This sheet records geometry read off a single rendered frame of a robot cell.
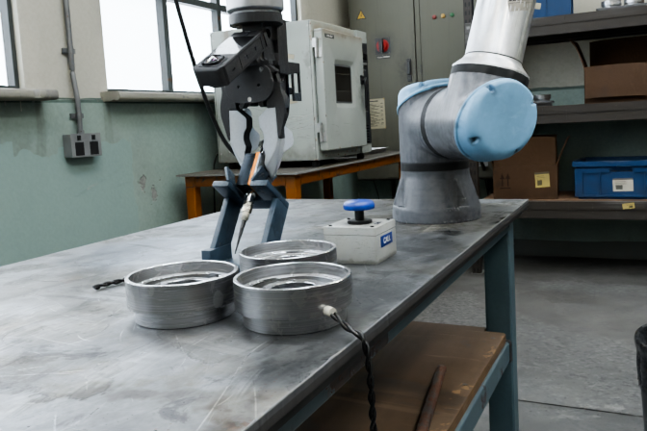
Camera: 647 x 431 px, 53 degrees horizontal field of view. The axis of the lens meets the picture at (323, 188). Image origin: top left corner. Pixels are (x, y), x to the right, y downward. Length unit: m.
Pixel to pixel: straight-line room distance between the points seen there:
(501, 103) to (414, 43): 3.59
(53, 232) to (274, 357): 2.13
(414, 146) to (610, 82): 2.97
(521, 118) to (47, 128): 1.94
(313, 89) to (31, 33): 1.14
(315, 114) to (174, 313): 2.35
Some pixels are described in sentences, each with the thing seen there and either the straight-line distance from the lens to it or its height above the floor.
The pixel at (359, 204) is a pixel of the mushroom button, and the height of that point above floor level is 0.87.
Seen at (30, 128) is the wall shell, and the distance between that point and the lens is 2.54.
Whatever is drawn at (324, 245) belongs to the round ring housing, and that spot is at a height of 0.84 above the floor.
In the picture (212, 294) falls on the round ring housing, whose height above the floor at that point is 0.83.
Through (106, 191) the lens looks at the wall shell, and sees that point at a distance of 2.77.
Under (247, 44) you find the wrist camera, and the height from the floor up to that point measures 1.07.
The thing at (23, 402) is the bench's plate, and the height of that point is 0.80.
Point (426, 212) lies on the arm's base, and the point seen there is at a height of 0.82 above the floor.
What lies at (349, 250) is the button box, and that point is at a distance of 0.80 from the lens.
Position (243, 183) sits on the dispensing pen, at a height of 0.90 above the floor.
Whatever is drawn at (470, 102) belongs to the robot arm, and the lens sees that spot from 0.95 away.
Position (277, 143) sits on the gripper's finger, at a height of 0.95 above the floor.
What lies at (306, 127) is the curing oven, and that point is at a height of 0.96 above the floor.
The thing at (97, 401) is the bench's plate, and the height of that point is 0.80.
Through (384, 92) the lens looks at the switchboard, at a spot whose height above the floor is 1.16.
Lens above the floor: 0.97
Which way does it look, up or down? 6 degrees down
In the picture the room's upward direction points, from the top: 3 degrees counter-clockwise
